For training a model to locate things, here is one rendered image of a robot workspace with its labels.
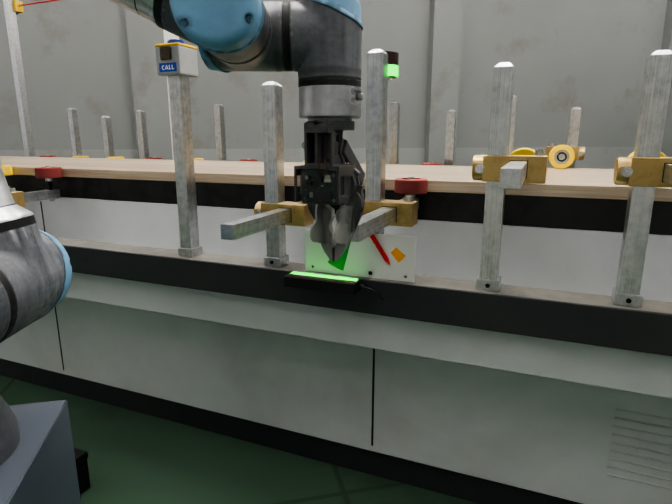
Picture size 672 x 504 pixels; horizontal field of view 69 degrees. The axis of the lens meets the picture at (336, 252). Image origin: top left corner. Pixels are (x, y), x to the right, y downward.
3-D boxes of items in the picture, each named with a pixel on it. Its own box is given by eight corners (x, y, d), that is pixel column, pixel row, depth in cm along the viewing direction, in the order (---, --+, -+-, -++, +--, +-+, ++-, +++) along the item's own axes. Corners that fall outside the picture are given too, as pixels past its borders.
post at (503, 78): (495, 309, 101) (514, 61, 90) (477, 307, 102) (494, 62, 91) (496, 304, 104) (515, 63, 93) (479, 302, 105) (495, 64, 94)
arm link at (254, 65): (187, -15, 61) (287, -14, 61) (208, 9, 72) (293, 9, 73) (192, 65, 63) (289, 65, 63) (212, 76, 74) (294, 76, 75)
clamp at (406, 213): (411, 227, 103) (412, 203, 102) (351, 223, 108) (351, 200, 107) (418, 223, 108) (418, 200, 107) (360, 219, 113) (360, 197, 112)
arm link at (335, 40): (293, 2, 72) (361, 2, 72) (294, 91, 75) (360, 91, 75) (288, -18, 63) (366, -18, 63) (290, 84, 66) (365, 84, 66)
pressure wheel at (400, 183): (422, 227, 117) (423, 178, 114) (389, 224, 120) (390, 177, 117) (429, 222, 124) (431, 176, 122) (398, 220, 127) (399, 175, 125)
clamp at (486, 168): (545, 184, 91) (548, 156, 90) (470, 181, 96) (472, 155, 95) (545, 181, 97) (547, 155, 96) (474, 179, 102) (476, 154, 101)
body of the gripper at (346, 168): (292, 206, 71) (290, 120, 69) (317, 200, 79) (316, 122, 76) (341, 209, 68) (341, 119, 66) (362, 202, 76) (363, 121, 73)
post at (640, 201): (635, 324, 91) (676, 48, 81) (614, 321, 93) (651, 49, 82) (632, 317, 95) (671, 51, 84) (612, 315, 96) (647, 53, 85)
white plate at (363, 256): (414, 283, 105) (416, 237, 103) (304, 270, 115) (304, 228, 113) (414, 282, 106) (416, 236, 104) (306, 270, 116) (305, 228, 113)
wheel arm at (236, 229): (235, 245, 93) (233, 222, 92) (220, 243, 94) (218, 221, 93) (326, 213, 132) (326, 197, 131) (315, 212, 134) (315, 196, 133)
